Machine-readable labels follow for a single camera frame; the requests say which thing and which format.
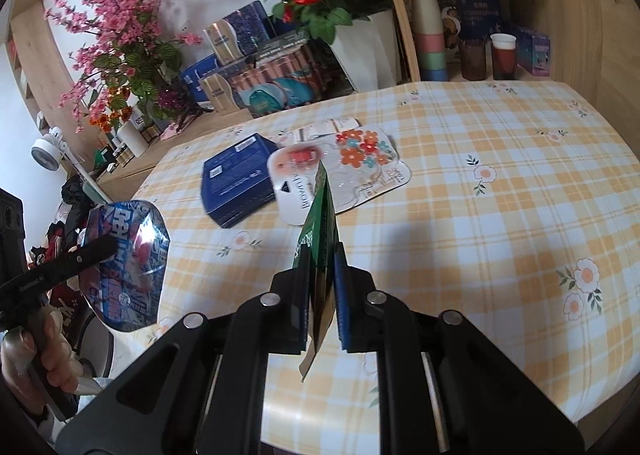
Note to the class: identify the white fan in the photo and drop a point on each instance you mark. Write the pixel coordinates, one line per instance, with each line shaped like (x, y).
(45, 155)

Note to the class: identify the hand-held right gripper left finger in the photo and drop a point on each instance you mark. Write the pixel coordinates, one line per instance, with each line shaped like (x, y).
(295, 305)

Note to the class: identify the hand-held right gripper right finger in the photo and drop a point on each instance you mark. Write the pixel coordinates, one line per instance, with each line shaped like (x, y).
(342, 295)

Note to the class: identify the green paper packet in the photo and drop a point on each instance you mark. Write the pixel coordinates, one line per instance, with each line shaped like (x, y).
(317, 235)

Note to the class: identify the blue cardboard box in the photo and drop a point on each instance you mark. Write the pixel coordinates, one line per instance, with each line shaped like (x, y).
(235, 180)

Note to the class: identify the person's left hand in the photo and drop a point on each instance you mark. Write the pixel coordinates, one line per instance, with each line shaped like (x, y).
(55, 360)

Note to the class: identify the white label card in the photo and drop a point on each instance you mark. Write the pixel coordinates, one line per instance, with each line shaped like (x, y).
(330, 127)

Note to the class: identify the stack of pastel cups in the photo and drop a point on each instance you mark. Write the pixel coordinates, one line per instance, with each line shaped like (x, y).
(430, 35)

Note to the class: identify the blue box with beige print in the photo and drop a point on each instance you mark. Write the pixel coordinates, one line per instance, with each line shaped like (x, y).
(200, 77)

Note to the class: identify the brown cup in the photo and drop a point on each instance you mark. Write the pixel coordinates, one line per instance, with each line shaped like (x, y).
(472, 62)

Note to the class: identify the red cup with white lining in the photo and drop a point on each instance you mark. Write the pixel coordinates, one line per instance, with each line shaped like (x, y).
(502, 60)

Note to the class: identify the small blue box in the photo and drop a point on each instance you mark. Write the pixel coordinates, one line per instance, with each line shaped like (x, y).
(532, 50)

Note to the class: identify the blue pink foil packet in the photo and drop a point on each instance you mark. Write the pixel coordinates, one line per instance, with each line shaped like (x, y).
(130, 285)

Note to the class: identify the floral plastic tray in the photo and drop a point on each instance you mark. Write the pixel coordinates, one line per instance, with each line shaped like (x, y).
(365, 155)

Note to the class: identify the pink white plastic container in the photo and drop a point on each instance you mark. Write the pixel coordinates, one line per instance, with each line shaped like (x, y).
(295, 200)

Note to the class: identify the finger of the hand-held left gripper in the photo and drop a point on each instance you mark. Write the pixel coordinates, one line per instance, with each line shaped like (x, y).
(75, 257)

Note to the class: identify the dark blue book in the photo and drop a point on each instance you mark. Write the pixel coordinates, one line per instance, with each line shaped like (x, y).
(480, 15)

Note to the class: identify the blue silver box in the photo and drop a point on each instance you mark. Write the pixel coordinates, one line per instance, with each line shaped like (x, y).
(240, 30)

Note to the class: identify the pink blossom plant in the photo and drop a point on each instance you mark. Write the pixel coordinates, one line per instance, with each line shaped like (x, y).
(120, 10)

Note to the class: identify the small white bottle vase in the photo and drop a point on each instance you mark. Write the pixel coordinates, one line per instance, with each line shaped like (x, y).
(132, 137)

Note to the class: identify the dark clothes pile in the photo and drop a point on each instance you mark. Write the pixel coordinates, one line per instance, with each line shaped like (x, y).
(72, 195)

